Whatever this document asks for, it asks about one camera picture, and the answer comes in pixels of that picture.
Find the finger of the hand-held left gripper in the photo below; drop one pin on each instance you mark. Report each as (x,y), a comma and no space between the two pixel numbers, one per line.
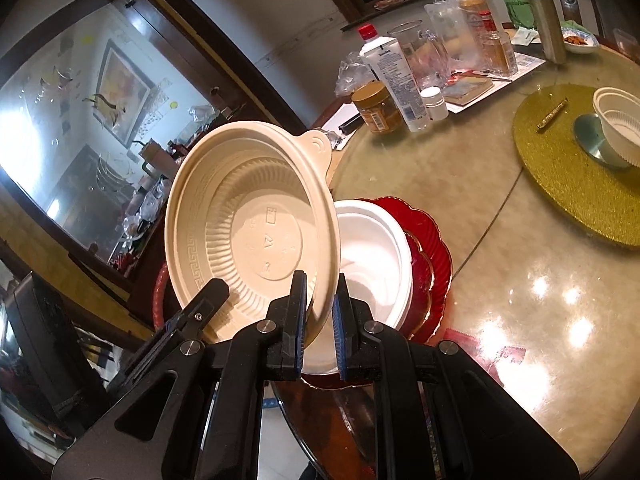
(200,310)

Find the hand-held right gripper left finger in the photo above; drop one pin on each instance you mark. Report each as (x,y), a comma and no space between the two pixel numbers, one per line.
(299,332)

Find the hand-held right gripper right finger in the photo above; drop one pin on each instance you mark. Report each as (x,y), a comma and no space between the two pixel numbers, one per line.
(340,332)

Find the white bowl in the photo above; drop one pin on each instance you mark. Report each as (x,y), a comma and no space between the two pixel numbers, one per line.
(407,280)
(362,265)

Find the red plate with white label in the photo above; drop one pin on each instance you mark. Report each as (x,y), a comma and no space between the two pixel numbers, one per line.
(424,280)

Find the red gold-rimmed plate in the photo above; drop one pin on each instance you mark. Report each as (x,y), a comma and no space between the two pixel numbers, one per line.
(444,270)

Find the beige ribbed bowl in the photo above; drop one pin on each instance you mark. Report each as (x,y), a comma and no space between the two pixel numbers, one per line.
(620,120)

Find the black chair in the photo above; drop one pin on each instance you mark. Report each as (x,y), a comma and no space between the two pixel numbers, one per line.
(45,350)

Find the red patterned paper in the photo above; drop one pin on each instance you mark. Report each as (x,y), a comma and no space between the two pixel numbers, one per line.
(500,357)

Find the glass lazy susan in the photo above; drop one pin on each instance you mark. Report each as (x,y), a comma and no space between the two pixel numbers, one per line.
(475,220)

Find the black flat device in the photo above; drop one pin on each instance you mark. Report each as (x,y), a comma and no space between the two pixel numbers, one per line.
(349,122)

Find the jar with brown lid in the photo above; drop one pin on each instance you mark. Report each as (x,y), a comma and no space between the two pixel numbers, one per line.
(380,110)

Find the small white-capped bottle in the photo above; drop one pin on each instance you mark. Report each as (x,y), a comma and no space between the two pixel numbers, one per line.
(435,105)

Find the clear bottle with red cap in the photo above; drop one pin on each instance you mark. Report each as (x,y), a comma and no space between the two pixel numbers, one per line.
(397,80)

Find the clear plastic bag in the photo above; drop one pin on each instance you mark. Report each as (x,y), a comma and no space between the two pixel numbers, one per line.
(352,72)

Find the gold round mat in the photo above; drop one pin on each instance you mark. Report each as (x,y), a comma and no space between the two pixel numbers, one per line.
(560,175)

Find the red flat packet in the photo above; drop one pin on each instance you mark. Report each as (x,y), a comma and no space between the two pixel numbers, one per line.
(467,87)

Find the clear plastic pitcher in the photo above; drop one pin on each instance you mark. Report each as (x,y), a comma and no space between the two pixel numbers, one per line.
(422,55)

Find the gold stick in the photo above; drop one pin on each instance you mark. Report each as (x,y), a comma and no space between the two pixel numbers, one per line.
(552,115)

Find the silver metal disc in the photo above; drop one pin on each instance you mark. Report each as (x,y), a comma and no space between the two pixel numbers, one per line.
(590,140)

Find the white paper sheets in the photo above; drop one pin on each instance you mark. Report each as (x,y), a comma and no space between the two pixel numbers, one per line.
(520,67)

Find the amber bottle with gold cap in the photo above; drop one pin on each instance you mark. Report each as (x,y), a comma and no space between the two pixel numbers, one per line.
(492,40)

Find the steel thermos flask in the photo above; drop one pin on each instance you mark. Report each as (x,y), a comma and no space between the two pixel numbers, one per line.
(547,25)

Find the blue patterned dish with food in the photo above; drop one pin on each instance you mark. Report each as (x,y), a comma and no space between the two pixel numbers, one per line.
(580,40)

